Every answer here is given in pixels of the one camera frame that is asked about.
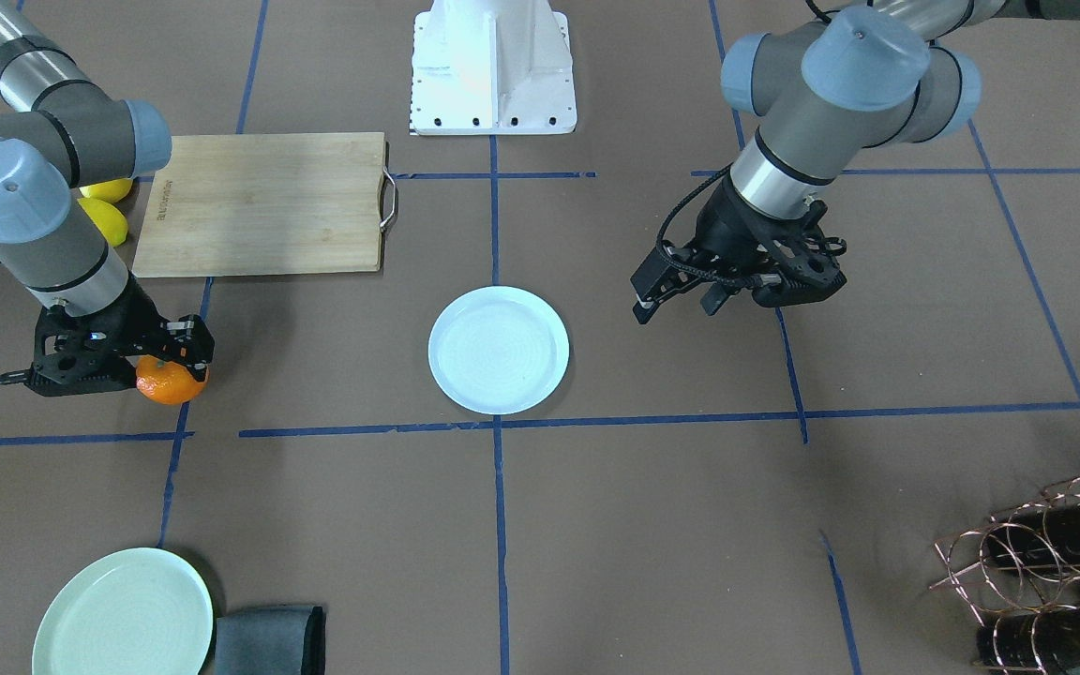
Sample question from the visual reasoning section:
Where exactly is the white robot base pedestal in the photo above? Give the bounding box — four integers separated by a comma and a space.
409, 1, 578, 136

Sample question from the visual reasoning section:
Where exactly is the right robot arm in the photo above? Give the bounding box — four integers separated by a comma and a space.
0, 1, 214, 380

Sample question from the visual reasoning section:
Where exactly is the upper yellow lemon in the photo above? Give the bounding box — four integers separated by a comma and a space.
79, 178, 136, 204

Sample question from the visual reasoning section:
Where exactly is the wooden cutting board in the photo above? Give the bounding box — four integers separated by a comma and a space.
131, 132, 396, 278

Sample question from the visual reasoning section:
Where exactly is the folded grey cloth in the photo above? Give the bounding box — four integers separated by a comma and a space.
214, 604, 326, 674

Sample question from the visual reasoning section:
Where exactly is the copper wire bottle rack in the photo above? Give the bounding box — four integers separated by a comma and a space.
933, 477, 1080, 674

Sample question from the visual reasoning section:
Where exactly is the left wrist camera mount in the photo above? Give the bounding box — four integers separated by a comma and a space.
750, 201, 848, 308

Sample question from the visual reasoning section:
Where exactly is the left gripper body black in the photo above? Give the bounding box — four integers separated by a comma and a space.
685, 178, 784, 292

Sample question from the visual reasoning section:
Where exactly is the light green plate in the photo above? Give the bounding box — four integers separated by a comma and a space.
31, 546, 215, 674

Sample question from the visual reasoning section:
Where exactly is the lower yellow lemon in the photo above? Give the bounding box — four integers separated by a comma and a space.
77, 197, 129, 247

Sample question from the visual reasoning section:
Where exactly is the yellow lemon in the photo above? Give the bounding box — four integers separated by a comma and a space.
79, 178, 136, 204
77, 197, 129, 247

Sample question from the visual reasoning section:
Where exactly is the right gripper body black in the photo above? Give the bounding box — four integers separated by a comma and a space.
81, 276, 174, 357

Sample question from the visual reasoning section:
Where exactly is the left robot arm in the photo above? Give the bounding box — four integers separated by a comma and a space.
631, 1, 1080, 323

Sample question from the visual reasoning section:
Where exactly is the orange fruit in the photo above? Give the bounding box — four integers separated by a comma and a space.
134, 355, 207, 406

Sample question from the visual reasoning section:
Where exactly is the light blue plate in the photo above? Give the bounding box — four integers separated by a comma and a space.
427, 285, 571, 415

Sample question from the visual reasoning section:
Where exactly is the dark glass wine bottle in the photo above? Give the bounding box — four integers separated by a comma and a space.
986, 503, 1080, 569

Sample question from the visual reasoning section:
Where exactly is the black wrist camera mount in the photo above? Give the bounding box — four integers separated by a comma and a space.
24, 305, 136, 399

